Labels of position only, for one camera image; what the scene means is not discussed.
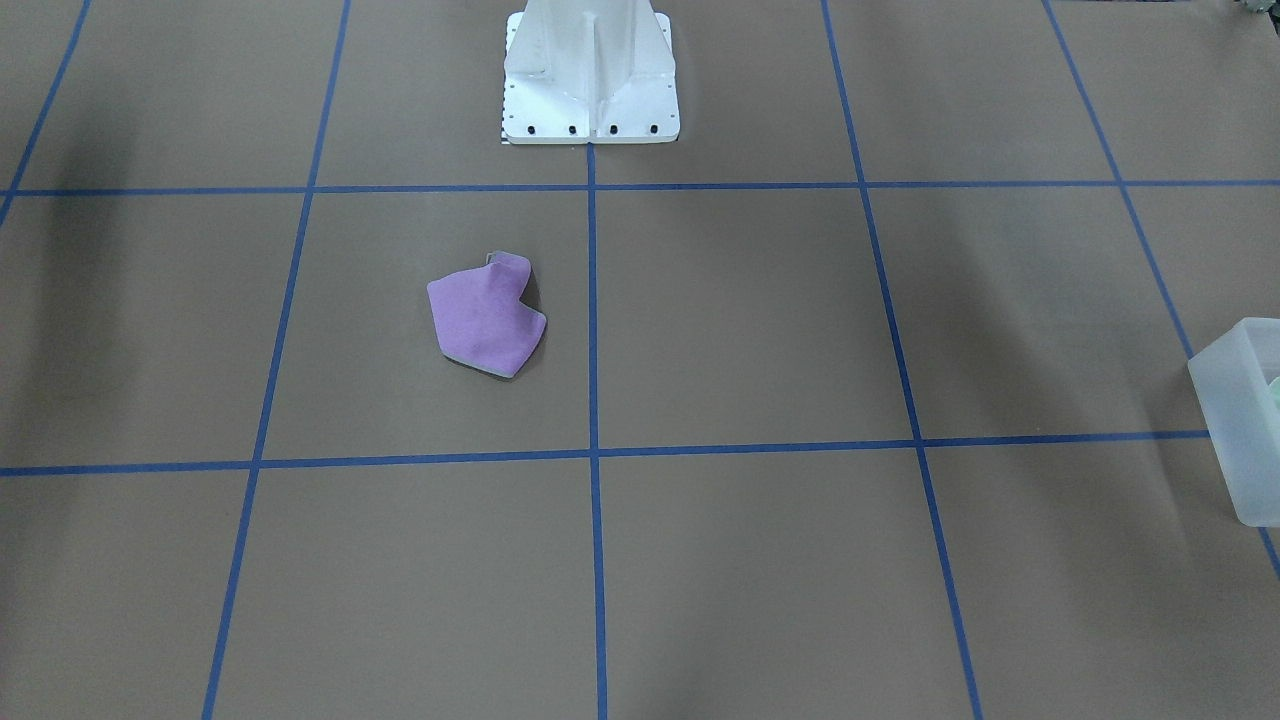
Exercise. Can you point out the translucent plastic storage box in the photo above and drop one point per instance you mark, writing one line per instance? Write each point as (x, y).
(1230, 377)

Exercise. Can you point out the purple cloth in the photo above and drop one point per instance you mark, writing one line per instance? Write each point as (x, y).
(480, 317)

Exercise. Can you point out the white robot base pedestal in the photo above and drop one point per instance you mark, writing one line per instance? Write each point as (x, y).
(589, 72)

